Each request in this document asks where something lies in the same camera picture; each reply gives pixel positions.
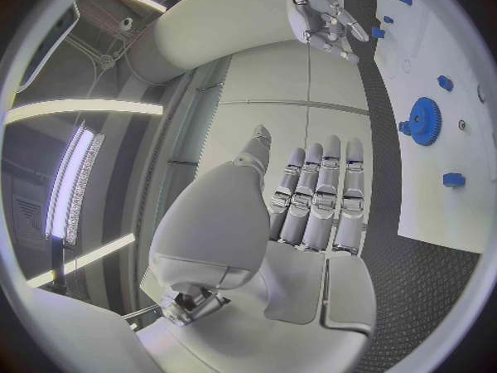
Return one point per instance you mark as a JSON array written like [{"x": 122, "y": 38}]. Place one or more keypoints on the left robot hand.
[{"x": 233, "y": 223}]

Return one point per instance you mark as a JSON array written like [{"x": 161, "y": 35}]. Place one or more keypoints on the blue gear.
[{"x": 425, "y": 121}]

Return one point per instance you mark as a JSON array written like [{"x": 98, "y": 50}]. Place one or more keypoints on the blue plug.
[{"x": 404, "y": 127}]

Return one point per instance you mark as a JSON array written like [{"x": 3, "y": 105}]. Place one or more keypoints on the white task board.
[{"x": 435, "y": 52}]

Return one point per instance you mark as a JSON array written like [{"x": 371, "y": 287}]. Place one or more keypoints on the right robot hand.
[{"x": 306, "y": 15}]

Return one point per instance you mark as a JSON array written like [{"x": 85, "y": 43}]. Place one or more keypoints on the blue block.
[
  {"x": 378, "y": 32},
  {"x": 453, "y": 180}
]

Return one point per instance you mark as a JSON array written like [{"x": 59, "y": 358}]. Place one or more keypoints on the glowing light bar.
[{"x": 68, "y": 186}]

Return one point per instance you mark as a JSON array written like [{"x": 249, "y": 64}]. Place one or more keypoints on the small blue peg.
[{"x": 388, "y": 19}]

